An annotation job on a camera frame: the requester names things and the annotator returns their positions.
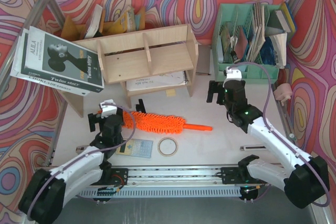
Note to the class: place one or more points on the beige and blue calculator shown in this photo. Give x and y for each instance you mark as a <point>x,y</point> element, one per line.
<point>136,148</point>

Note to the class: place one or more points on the clear tape roll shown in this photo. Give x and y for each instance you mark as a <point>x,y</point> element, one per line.
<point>167,146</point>

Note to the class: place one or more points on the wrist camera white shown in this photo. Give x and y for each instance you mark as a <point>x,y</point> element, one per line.
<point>107,108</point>
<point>232,74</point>

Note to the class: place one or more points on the white Chokladfabriken book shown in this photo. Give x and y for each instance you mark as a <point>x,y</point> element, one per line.
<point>16,72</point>

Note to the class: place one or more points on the spiral notebook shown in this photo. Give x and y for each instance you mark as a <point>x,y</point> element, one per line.
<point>161,81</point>

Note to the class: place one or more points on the Twins story book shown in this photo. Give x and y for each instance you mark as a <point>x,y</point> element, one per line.
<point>52,58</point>

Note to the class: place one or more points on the mint green desk organizer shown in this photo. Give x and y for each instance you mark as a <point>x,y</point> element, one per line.
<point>233,17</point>

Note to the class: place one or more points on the black binder clip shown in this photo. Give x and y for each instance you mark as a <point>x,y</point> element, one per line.
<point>140,106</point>

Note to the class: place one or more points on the wooden bookshelf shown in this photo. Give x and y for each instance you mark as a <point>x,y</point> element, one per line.
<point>146,53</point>

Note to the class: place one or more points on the black marker pen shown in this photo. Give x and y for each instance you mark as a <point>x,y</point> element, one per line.
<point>252,148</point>

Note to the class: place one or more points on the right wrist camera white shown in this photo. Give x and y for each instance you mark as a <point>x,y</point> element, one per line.
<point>232,74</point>

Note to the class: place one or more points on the yellow file rack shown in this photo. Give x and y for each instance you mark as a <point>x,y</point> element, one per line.
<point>72,31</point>

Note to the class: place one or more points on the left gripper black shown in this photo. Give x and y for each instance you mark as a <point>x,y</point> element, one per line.
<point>115,115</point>

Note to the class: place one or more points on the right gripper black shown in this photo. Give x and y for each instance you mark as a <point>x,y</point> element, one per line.
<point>219,91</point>

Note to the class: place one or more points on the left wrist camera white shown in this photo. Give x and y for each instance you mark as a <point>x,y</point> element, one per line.
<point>107,108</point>

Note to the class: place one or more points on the pink piggy figurine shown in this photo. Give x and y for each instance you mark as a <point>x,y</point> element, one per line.
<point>283,93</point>

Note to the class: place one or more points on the yellow sticky note pad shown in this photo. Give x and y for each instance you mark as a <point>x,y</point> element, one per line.
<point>170,92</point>

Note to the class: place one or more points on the orange microfiber duster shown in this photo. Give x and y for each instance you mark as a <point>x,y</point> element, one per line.
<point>160,124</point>

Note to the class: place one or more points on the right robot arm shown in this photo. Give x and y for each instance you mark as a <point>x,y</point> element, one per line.
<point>302,178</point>

